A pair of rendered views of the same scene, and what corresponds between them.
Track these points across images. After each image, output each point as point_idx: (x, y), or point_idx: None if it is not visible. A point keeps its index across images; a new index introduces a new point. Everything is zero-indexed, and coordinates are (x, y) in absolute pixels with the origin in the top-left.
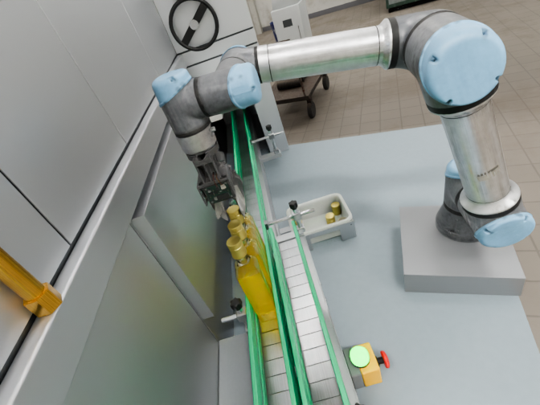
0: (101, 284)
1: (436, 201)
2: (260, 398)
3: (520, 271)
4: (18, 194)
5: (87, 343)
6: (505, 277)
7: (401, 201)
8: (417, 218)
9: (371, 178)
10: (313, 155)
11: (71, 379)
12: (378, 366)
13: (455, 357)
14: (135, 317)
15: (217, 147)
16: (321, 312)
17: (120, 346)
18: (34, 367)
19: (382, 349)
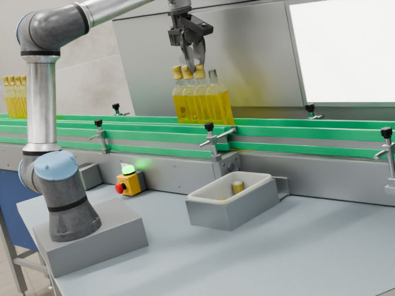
0: (150, 10)
1: (117, 274)
2: (154, 122)
3: (34, 228)
4: None
5: (146, 20)
6: (44, 222)
7: (160, 261)
8: (119, 218)
9: (221, 266)
10: (377, 257)
11: (130, 16)
12: (117, 176)
13: None
14: (166, 39)
15: (171, 13)
16: (141, 131)
17: (155, 36)
18: None
19: (127, 201)
